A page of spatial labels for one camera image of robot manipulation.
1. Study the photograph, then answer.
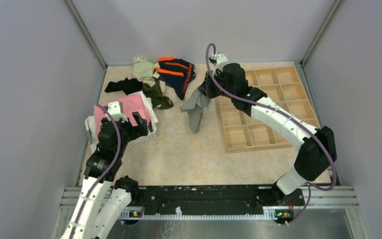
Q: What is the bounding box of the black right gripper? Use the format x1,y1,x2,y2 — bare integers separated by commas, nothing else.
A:
198,69,235,99

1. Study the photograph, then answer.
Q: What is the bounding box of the grey underwear white waistband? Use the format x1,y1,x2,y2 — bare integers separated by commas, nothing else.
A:
180,87,211,134

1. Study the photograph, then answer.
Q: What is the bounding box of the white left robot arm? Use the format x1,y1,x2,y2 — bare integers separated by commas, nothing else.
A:
61,112,149,239

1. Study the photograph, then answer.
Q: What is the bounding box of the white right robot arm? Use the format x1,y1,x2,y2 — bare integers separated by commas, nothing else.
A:
197,61,336,205

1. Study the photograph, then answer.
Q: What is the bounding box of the dark green underwear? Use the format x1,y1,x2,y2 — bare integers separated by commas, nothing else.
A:
143,82,174,110

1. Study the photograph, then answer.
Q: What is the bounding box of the navy orange underwear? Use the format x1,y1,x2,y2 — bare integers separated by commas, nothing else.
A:
155,57,196,100

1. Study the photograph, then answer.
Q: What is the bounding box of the black underwear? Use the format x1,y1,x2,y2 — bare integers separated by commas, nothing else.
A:
104,78,143,95

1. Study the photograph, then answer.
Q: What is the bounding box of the light green underwear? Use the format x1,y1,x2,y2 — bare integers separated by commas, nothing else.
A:
132,56,154,80

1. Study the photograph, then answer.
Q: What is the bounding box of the white perforated plastic basket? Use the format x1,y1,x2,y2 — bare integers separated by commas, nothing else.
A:
85,116,157,152

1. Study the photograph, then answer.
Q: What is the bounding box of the pink folded cloth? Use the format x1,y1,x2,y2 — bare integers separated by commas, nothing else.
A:
94,91,152,136

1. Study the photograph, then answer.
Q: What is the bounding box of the wooden compartment tray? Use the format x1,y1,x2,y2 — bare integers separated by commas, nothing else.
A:
218,67,320,153

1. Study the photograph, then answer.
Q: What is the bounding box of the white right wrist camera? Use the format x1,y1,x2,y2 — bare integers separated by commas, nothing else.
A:
209,53,229,71

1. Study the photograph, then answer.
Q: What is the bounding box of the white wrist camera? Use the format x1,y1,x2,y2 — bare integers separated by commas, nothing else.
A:
106,101,129,123
209,53,229,71

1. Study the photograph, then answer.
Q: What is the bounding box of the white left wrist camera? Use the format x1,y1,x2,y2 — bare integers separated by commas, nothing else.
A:
106,101,129,123

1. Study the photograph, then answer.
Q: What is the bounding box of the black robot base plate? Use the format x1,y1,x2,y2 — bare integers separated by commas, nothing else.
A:
129,184,305,216

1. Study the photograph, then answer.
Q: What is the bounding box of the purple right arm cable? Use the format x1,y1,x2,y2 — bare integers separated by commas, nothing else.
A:
205,43,338,227

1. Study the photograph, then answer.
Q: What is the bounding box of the aluminium frame rail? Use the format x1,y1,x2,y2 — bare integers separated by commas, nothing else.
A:
51,186,373,239

